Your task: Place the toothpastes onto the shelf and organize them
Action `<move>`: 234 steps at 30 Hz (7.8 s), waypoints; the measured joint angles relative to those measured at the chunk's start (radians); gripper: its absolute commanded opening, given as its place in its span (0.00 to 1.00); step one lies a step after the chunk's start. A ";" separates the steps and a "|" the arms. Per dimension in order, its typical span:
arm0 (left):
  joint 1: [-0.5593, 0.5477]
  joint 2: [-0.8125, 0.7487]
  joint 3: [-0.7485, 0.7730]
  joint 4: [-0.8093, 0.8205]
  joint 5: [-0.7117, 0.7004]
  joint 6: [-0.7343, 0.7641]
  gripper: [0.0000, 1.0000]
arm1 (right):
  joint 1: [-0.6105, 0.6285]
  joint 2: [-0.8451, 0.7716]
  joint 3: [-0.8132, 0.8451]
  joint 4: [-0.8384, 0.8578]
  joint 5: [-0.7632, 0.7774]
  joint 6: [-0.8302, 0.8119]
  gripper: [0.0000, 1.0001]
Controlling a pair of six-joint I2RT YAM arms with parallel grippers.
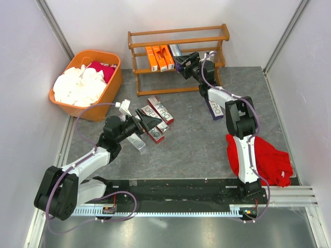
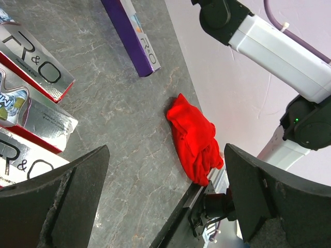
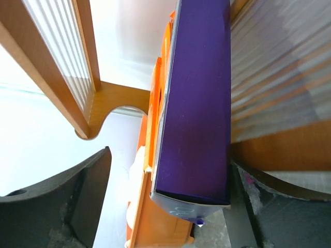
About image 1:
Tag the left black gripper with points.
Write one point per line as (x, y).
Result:
(148, 122)

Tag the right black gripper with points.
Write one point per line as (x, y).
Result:
(195, 60)

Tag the orange Curaprox toothpaste box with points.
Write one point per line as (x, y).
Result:
(151, 59)

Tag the purple white R.O toothpaste box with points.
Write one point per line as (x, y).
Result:
(215, 110)

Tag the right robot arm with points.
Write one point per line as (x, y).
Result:
(241, 119)

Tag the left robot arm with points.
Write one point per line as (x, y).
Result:
(62, 189)

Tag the wooden two-tier shelf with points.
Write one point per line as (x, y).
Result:
(212, 74)

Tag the silver toothpaste box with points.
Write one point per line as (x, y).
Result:
(137, 142)

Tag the magenta cloth in bin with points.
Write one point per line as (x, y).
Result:
(107, 70)

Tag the orange plastic bin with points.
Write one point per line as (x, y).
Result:
(97, 111)

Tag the white crumpled cloths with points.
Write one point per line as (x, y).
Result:
(80, 87)

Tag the red cloth on table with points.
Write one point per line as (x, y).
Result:
(272, 164)

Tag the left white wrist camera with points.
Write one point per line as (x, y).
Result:
(124, 107)

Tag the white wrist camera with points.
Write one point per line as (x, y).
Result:
(210, 56)
(124, 107)

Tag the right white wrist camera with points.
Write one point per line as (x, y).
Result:
(210, 56)

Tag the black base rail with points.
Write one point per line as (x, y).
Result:
(220, 191)

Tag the slotted cable duct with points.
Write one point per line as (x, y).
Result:
(106, 211)

